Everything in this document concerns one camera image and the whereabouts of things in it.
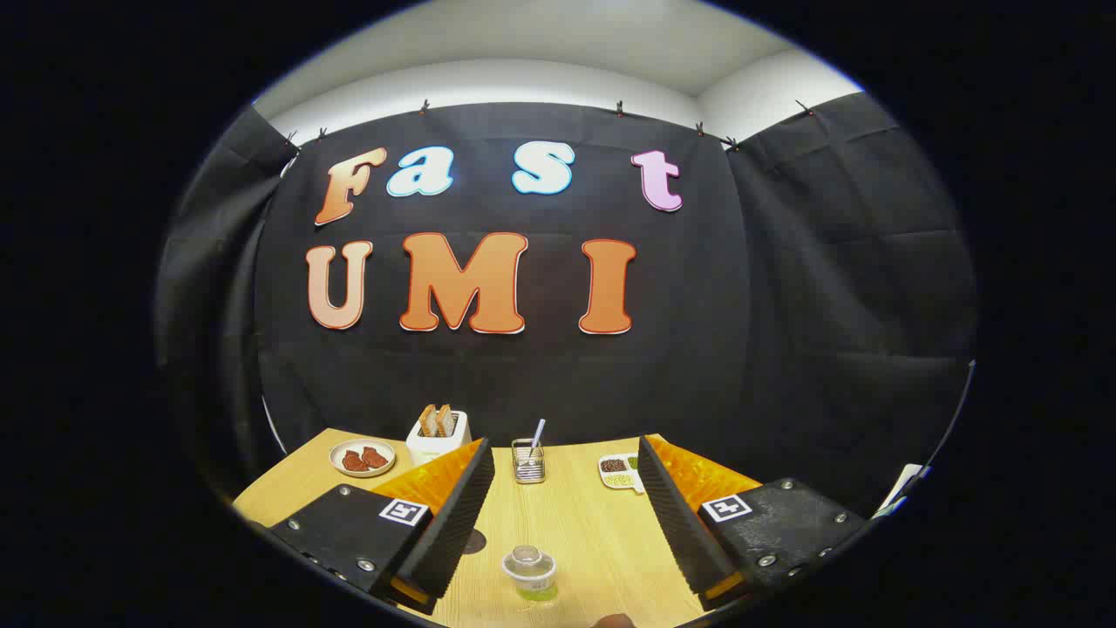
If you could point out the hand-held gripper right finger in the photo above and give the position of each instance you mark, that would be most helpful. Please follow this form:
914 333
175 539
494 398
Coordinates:
680 523

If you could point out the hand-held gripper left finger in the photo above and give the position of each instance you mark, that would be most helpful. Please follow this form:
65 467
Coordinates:
453 523

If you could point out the dark round coaster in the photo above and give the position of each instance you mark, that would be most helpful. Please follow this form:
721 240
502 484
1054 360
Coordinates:
474 542

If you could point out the clear juice bottle white label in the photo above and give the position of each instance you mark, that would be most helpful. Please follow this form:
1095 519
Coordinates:
529 573

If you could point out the white toaster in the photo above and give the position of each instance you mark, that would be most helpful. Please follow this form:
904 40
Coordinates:
434 448

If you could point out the white divided dish with beans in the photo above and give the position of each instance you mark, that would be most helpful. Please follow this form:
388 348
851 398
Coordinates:
617 472

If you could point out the brown meat piece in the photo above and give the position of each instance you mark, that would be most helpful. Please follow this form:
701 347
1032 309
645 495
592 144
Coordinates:
375 457
354 461

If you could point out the toast slice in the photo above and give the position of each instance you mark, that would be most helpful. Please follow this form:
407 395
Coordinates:
445 420
427 420

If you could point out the wooden table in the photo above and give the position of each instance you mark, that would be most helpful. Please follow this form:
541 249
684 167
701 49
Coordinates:
575 523

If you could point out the small white plate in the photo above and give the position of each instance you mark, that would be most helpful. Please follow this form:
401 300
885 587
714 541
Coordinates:
362 472

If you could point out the striped straw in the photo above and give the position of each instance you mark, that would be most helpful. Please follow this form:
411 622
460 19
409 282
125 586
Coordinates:
538 433

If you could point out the white panel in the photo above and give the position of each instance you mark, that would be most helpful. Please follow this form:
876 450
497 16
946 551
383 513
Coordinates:
902 490

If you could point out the black backdrop cloth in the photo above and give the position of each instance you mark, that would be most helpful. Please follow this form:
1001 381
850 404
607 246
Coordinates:
785 305

